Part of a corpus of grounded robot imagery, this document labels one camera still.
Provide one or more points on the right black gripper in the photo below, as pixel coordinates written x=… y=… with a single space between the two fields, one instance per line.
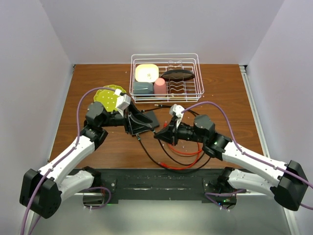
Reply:
x=170 y=133

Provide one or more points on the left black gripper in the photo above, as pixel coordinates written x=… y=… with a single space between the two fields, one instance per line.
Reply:
x=134 y=122

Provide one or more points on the black network switch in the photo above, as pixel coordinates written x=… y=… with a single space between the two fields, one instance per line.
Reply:
x=155 y=123

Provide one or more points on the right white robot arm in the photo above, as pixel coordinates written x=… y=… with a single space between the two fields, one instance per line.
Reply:
x=285 y=182

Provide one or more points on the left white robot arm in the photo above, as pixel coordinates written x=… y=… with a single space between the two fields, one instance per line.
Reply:
x=44 y=190

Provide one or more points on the grey-blue cup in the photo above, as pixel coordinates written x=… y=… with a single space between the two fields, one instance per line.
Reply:
x=143 y=88

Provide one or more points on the green scalloped plate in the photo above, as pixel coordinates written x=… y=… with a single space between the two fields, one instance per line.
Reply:
x=107 y=98

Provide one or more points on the pink plastic cup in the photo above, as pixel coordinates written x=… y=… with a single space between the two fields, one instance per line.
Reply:
x=160 y=89

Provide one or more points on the yellow square bowl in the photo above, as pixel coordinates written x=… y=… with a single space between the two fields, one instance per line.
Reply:
x=146 y=73

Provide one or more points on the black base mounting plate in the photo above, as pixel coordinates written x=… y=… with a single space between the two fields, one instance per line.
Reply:
x=158 y=184

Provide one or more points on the dark brown oval plate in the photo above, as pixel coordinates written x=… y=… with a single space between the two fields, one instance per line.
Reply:
x=178 y=75

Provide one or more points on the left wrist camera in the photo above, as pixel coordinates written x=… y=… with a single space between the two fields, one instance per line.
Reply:
x=122 y=103

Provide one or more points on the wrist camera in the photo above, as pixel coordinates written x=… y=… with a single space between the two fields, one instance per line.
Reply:
x=177 y=111
x=122 y=103

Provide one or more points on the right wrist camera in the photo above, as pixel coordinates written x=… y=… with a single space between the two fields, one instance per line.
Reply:
x=177 y=111

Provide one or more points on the white wire dish rack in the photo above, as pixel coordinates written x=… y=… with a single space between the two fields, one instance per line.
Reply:
x=177 y=91

